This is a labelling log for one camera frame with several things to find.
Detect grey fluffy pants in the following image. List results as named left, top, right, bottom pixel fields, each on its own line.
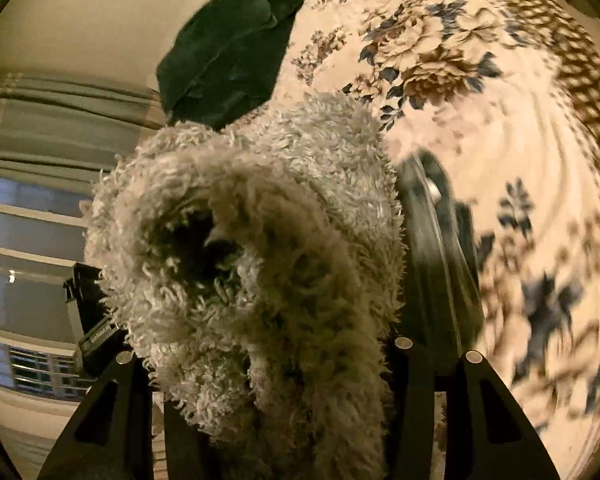
left=82, top=91, right=409, bottom=480

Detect white-framed window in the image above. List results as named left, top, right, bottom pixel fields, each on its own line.
left=0, top=172, right=112, bottom=402

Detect floral blanket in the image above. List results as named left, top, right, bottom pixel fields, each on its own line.
left=275, top=0, right=600, bottom=480

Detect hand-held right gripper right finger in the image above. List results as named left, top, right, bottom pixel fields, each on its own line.
left=394, top=151, right=562, bottom=480

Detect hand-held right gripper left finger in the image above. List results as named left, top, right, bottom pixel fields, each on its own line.
left=37, top=351, right=216, bottom=480

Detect grey-green curtain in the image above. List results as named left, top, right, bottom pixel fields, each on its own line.
left=0, top=72, right=167, bottom=182

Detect dark green blanket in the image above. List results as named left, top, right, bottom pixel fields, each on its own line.
left=156, top=0, right=311, bottom=130

